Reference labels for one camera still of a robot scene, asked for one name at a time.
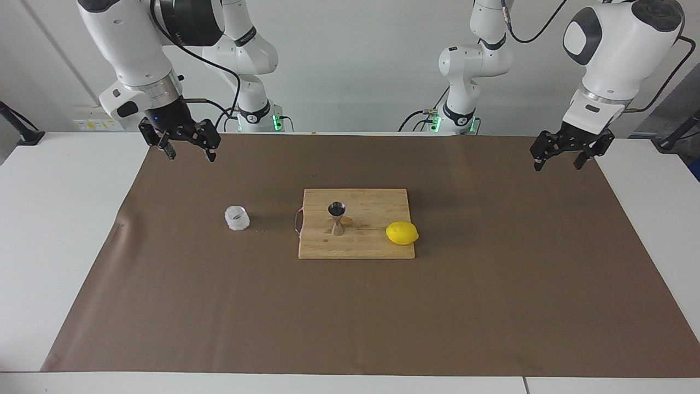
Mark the yellow lemon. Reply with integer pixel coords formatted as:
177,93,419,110
386,221,420,246

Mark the wooden cutting board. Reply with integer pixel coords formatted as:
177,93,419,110
295,189,416,259

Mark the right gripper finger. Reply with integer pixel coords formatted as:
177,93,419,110
192,119,221,163
139,118,177,161

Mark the small clear glass cup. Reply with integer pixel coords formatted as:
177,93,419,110
224,206,251,231

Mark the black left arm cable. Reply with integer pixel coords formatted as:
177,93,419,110
500,0,696,113

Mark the black camera stand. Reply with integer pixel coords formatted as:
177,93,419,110
654,109,700,154
0,100,45,146

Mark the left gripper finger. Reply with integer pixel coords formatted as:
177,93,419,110
529,131,564,172
574,134,614,170

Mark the white wall socket box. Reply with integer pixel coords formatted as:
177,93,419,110
73,105,130,132

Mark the black base power cable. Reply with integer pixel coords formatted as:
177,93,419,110
398,109,438,132

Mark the steel double jigger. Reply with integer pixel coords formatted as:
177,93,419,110
328,201,347,237

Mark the brown paper table mat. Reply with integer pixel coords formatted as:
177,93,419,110
41,133,700,378

